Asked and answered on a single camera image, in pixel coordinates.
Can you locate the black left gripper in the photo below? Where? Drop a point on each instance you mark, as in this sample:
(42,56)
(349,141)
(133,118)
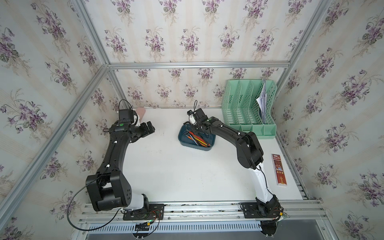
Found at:
(144,131)

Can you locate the red hex key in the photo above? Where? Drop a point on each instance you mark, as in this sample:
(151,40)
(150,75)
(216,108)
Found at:
(197,137)

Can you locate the long black hex key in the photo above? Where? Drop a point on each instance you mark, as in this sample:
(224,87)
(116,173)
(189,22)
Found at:
(188,135)

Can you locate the yellow hex key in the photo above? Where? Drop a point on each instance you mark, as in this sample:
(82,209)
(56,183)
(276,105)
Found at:
(203,144)

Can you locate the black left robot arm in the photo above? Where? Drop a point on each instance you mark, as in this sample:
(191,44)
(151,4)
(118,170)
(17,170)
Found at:
(108,188)

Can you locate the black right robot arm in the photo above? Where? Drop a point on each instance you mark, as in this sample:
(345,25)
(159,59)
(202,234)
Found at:
(250,155)

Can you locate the teal plastic storage box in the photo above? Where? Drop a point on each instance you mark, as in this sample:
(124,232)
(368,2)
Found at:
(186,142)

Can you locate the pink case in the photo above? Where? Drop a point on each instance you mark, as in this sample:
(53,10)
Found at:
(140,112)

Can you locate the green mesh file organizer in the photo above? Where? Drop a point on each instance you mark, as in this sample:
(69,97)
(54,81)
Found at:
(241,109)

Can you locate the papers in file organizer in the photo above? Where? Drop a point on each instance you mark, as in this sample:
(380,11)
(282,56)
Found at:
(262,102)

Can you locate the red flat package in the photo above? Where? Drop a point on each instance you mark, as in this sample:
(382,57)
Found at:
(279,170)

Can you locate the small circuit board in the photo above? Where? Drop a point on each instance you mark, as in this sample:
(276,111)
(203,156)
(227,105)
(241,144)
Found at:
(142,226)

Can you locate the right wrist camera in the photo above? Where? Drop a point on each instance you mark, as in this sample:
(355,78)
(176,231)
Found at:
(192,117)

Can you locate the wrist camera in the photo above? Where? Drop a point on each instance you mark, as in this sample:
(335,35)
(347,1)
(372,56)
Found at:
(128,116)
(192,117)

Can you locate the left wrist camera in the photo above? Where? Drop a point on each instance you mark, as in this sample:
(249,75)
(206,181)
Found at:
(128,116)

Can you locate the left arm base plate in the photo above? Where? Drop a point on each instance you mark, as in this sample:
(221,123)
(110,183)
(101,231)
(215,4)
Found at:
(155,212)

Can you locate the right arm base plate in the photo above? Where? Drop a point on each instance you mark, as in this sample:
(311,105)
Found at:
(254,210)

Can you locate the aluminium rail frame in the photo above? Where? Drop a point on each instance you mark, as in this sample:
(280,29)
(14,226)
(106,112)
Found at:
(300,217)

